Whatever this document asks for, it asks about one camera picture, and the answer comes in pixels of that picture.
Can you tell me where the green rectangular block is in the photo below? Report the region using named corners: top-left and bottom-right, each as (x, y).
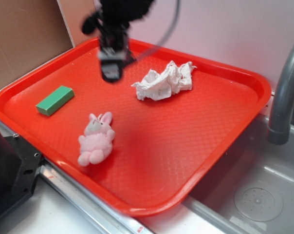
top-left (36, 86), bottom-right (74, 117)

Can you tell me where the grey toy sink basin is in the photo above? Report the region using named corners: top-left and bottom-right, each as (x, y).
top-left (184, 115), bottom-right (294, 234)

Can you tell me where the pink plush bunny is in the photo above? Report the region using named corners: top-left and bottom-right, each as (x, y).
top-left (78, 112), bottom-right (115, 167)

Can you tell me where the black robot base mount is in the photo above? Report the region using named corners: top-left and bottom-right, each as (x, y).
top-left (0, 133), bottom-right (42, 220)

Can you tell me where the red plastic tray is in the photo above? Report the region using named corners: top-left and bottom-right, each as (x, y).
top-left (0, 39), bottom-right (271, 217)

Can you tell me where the crumpled white paper towel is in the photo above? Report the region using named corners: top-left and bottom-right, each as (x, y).
top-left (131, 61), bottom-right (197, 101)

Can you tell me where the grey faucet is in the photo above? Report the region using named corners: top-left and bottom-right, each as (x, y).
top-left (266, 46), bottom-right (294, 145)

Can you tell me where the brown cardboard panel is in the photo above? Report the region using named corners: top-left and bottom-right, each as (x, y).
top-left (0, 0), bottom-right (99, 90)

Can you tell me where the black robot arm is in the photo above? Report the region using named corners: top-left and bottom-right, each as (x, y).
top-left (81, 0), bottom-right (153, 83)

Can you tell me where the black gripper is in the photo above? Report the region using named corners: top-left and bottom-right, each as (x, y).
top-left (81, 11), bottom-right (136, 83)

